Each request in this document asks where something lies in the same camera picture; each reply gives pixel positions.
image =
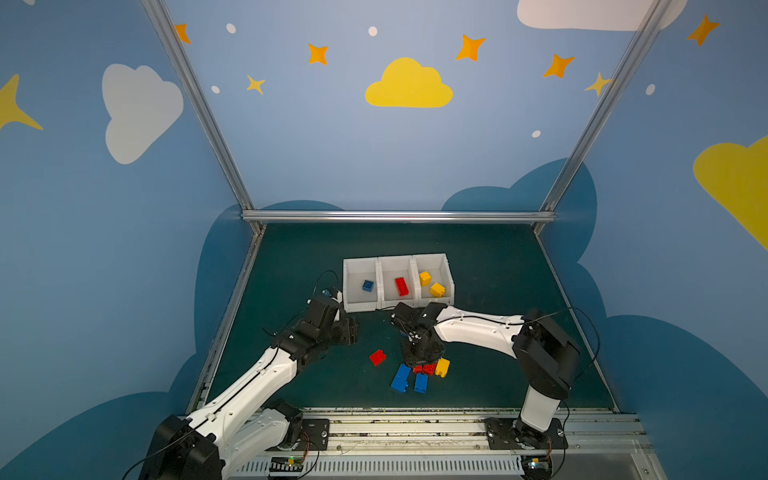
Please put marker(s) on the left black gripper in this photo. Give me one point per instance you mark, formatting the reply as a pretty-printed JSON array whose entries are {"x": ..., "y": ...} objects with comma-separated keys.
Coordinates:
[{"x": 346, "y": 330}]

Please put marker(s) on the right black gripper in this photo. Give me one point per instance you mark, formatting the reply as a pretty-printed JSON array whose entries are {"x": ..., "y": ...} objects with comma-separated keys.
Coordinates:
[{"x": 421, "y": 349}]

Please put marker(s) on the yellow brick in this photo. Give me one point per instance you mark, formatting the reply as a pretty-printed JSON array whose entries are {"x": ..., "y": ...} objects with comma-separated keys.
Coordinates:
[
  {"x": 442, "y": 367},
  {"x": 425, "y": 278},
  {"x": 437, "y": 290}
]

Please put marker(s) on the long red brick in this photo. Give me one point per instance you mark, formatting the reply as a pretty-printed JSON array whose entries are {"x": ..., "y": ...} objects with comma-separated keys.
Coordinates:
[
  {"x": 429, "y": 369},
  {"x": 402, "y": 287}
]

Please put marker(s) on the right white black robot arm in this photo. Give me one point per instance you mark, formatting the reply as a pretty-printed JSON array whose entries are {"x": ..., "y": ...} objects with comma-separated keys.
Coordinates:
[{"x": 547, "y": 355}]

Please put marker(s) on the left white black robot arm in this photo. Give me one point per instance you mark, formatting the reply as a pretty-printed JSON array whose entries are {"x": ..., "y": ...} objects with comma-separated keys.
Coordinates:
[{"x": 214, "y": 441}]

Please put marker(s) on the red brick far left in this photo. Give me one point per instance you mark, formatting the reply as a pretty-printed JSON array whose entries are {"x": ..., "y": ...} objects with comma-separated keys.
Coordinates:
[{"x": 377, "y": 357}]

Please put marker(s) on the blue brick bottom right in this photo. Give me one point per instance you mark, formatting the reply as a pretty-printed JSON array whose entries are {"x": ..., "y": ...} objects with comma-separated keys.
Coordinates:
[{"x": 421, "y": 383}]

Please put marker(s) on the long blue brick bottom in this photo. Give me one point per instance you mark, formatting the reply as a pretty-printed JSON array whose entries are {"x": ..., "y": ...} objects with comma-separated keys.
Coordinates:
[{"x": 400, "y": 380}]

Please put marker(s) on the left white bin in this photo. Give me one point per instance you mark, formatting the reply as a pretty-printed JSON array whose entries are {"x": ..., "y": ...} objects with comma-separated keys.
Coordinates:
[{"x": 360, "y": 285}]

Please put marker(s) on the white bin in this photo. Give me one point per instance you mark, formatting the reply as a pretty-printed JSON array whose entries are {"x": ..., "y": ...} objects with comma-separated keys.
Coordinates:
[
  {"x": 389, "y": 268},
  {"x": 360, "y": 285},
  {"x": 437, "y": 265}
]

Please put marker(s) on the right white bin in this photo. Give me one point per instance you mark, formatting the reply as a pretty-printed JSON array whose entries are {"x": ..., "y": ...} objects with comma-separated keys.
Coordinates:
[{"x": 437, "y": 265}]

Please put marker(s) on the middle white bin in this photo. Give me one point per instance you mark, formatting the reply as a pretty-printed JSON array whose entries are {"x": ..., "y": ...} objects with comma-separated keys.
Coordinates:
[{"x": 389, "y": 268}]

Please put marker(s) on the left circuit board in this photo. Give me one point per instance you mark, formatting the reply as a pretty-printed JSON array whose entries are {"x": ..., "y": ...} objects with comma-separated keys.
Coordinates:
[{"x": 290, "y": 467}]

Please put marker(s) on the circuit board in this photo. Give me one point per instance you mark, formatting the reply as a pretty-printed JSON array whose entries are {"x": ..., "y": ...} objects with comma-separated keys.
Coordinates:
[
  {"x": 536, "y": 468},
  {"x": 290, "y": 467}
]

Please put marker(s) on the right circuit board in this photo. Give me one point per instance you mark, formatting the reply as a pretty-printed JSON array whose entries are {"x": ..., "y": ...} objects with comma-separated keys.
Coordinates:
[{"x": 536, "y": 468}]

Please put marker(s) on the aluminium rail front base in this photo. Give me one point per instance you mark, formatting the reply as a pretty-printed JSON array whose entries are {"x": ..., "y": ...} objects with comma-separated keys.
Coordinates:
[{"x": 451, "y": 443}]

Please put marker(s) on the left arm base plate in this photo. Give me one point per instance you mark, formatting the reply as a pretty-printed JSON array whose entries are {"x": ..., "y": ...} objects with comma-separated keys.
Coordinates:
[{"x": 313, "y": 434}]

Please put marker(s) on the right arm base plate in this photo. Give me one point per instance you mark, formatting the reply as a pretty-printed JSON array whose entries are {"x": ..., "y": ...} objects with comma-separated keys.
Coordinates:
[{"x": 514, "y": 434}]

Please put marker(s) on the aluminium frame back bar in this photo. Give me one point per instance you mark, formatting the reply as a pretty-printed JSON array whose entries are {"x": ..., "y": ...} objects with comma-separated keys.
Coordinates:
[{"x": 466, "y": 217}]

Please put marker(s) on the aluminium frame right post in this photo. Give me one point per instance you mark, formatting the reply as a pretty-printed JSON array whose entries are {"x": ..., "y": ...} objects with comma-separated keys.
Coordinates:
[{"x": 640, "y": 44}]

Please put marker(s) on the aluminium frame post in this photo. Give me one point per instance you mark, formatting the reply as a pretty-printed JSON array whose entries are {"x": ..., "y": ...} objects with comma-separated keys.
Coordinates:
[
  {"x": 161, "y": 20},
  {"x": 640, "y": 44}
]

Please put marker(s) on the aluminium frame left post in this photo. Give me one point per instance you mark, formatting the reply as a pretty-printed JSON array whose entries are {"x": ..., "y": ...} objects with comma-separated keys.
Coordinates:
[{"x": 161, "y": 20}]

